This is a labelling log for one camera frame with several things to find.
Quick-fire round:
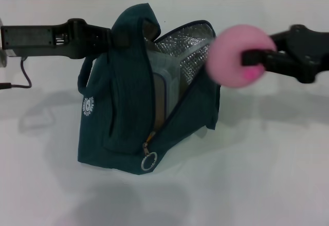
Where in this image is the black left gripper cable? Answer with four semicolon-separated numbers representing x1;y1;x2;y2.
0;56;33;90

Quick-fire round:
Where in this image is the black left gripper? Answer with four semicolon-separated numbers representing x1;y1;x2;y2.
1;18;111;60

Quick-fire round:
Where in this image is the dark teal insulated lunch bag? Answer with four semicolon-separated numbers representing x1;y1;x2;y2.
77;2;222;176

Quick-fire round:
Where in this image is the clear blue-rimmed plastic food container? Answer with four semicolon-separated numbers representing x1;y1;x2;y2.
145;46;188;124

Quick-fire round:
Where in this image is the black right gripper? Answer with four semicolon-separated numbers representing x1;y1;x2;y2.
241;24;329;84

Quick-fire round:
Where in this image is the pink peach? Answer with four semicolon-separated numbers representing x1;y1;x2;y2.
207;23;278;89

